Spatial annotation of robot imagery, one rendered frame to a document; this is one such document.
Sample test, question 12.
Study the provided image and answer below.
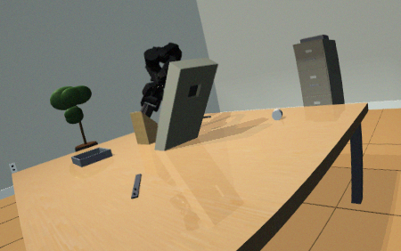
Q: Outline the dark grey flat bar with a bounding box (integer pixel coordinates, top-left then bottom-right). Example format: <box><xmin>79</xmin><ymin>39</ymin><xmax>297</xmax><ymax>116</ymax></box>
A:
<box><xmin>131</xmin><ymin>174</ymin><xmax>142</xmax><ymax>199</ymax></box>

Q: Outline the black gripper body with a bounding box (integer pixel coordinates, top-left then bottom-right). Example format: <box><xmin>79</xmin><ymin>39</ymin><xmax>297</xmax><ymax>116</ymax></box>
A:
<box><xmin>142</xmin><ymin>69</ymin><xmax>167</xmax><ymax>97</ymax></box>

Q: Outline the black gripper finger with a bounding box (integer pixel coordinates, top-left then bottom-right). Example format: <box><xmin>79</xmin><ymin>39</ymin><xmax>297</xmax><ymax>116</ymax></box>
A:
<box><xmin>152</xmin><ymin>86</ymin><xmax>164</xmax><ymax>101</ymax></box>

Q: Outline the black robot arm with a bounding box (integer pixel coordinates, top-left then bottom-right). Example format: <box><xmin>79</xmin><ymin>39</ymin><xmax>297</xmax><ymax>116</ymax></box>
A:
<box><xmin>140</xmin><ymin>43</ymin><xmax>182</xmax><ymax>117</ymax></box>

